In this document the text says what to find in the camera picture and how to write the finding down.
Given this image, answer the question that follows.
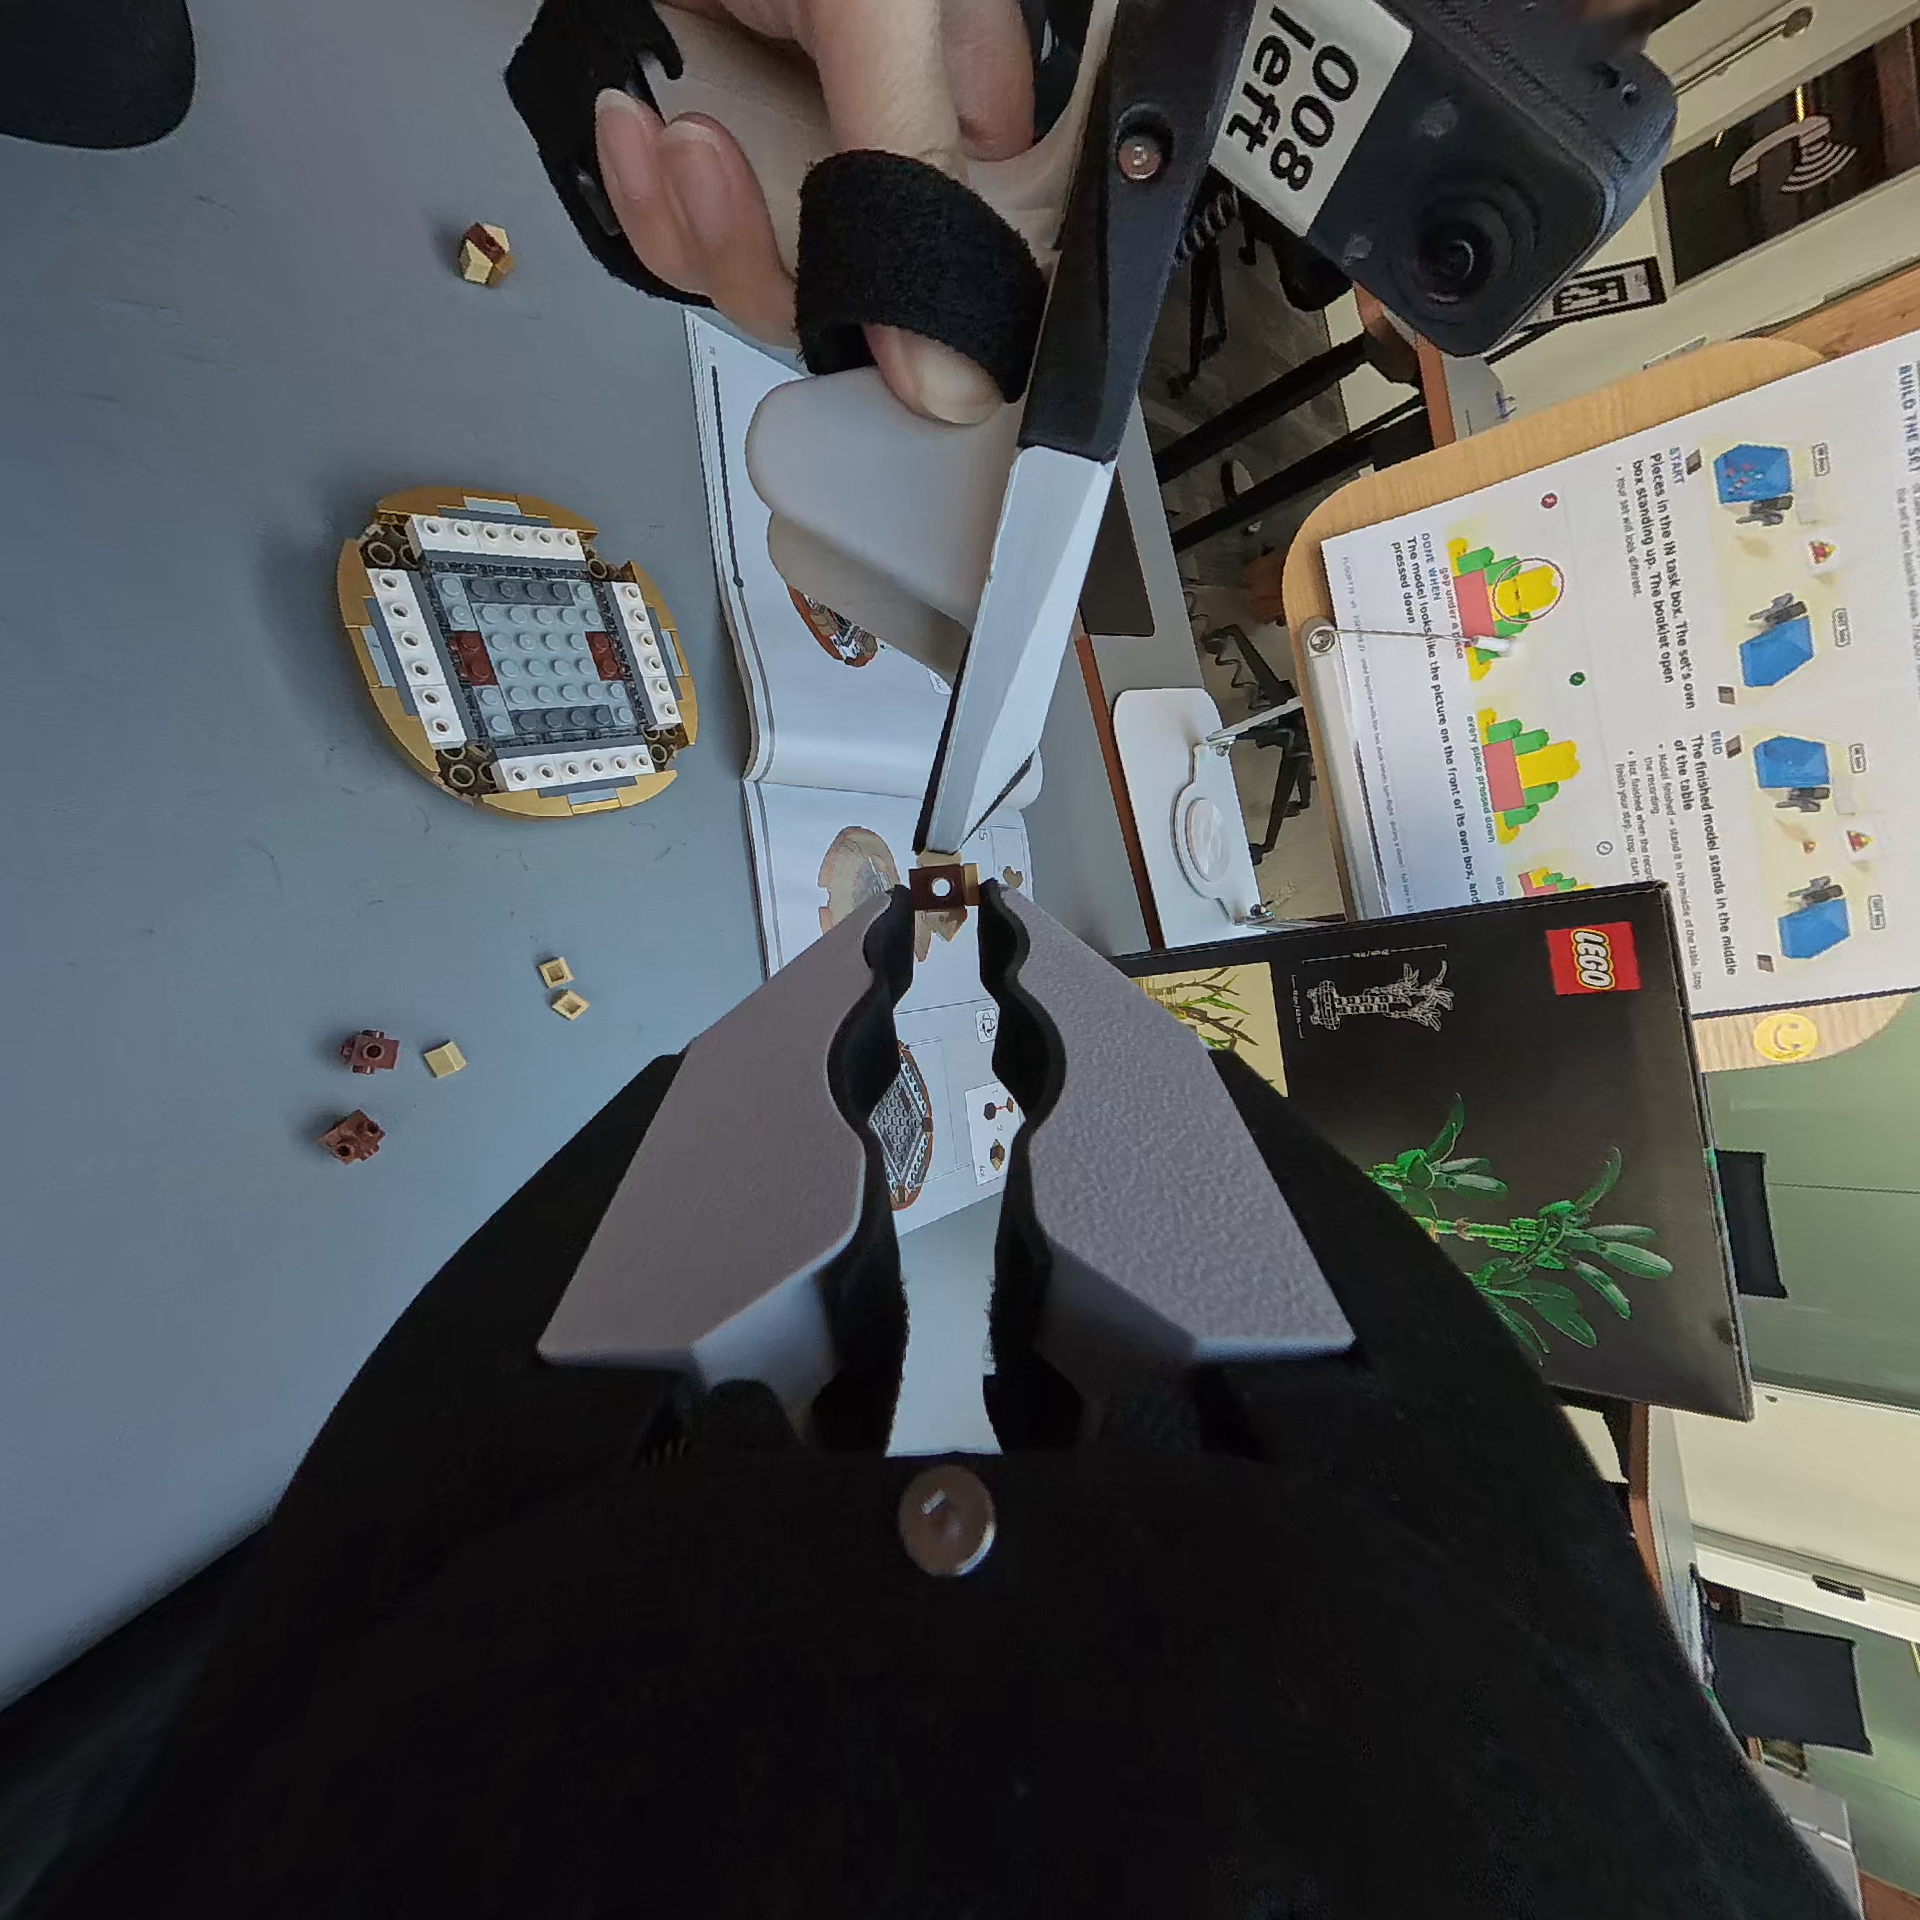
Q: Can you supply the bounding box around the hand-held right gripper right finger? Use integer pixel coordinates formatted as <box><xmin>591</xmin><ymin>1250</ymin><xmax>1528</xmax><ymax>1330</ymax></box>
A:
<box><xmin>977</xmin><ymin>882</ymin><xmax>1361</xmax><ymax>1457</ymax></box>

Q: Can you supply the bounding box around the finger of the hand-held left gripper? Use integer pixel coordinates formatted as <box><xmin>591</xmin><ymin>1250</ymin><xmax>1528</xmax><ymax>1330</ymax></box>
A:
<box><xmin>915</xmin><ymin>448</ymin><xmax>1122</xmax><ymax>858</ymax></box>

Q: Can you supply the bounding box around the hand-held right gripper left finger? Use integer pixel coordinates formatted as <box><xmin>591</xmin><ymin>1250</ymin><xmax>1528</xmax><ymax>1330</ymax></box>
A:
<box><xmin>535</xmin><ymin>884</ymin><xmax>922</xmax><ymax>1457</ymax></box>

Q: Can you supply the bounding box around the round lego base model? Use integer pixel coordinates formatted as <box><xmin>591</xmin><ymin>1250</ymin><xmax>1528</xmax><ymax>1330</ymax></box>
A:
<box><xmin>335</xmin><ymin>486</ymin><xmax>702</xmax><ymax>824</ymax></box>

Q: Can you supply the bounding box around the lego instruction booklet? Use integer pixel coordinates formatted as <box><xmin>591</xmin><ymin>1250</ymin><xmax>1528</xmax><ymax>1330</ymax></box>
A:
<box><xmin>681</xmin><ymin>306</ymin><xmax>1150</xmax><ymax>1249</ymax></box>

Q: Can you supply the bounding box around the black lego set box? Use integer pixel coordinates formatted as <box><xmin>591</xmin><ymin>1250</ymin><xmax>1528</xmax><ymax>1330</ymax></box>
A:
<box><xmin>1112</xmin><ymin>881</ymin><xmax>1759</xmax><ymax>1425</ymax></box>

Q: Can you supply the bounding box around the person's left hand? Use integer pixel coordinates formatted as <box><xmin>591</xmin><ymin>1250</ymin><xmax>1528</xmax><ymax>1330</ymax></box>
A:
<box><xmin>593</xmin><ymin>0</ymin><xmax>1120</xmax><ymax>426</ymax></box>

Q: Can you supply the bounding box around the white sign stand base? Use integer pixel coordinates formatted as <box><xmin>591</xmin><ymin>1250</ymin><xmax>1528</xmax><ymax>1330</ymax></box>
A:
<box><xmin>1112</xmin><ymin>681</ymin><xmax>1311</xmax><ymax>928</ymax></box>

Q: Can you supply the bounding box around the printed task instruction sheet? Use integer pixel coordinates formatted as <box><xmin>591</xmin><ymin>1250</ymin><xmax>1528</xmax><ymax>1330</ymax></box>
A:
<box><xmin>1319</xmin><ymin>322</ymin><xmax>1920</xmax><ymax>1023</ymax></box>

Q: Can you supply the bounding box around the wooden sign board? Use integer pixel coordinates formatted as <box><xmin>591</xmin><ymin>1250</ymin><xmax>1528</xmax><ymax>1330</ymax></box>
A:
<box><xmin>1280</xmin><ymin>336</ymin><xmax>1920</xmax><ymax>1071</ymax></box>

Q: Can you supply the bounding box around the small black white tag sign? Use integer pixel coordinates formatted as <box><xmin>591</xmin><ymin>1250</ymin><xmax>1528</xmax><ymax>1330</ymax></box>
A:
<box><xmin>1530</xmin><ymin>258</ymin><xmax>1666</xmax><ymax>355</ymax></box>

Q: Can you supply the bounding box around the black wrist rest pad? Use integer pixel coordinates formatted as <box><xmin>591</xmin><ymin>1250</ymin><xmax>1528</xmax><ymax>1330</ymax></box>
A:
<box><xmin>0</xmin><ymin>0</ymin><xmax>199</xmax><ymax>154</ymax></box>

